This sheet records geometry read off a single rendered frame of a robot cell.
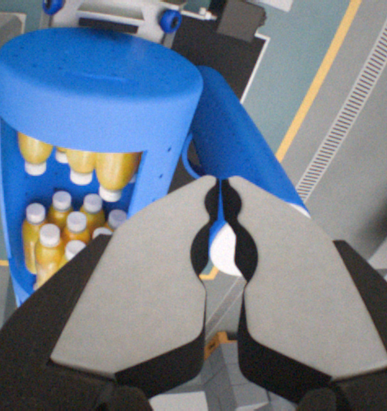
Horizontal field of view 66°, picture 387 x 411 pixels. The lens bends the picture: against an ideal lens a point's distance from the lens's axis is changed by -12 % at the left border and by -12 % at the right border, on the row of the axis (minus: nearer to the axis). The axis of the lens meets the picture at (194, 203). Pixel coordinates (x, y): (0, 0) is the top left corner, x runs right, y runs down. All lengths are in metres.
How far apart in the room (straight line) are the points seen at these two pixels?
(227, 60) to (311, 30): 0.52
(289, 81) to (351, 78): 0.41
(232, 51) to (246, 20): 0.95
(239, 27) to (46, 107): 0.35
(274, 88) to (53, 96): 1.58
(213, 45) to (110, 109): 1.18
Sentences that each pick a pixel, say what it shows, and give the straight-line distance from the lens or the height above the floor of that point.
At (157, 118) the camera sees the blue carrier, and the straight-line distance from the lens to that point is 0.37.
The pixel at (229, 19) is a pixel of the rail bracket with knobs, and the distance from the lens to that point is 0.57.
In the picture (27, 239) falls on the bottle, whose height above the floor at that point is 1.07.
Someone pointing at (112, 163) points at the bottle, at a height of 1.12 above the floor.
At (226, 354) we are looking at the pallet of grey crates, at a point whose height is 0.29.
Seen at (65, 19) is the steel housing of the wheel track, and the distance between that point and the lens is 0.63.
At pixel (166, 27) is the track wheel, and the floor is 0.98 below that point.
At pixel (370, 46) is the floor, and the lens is 2.07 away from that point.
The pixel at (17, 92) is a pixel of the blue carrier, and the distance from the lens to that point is 0.38.
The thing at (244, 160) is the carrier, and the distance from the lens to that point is 0.89.
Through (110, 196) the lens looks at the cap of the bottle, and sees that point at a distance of 0.57.
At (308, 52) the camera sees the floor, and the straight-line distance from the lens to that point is 1.85.
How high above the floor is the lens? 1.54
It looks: 45 degrees down
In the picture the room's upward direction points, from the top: 165 degrees clockwise
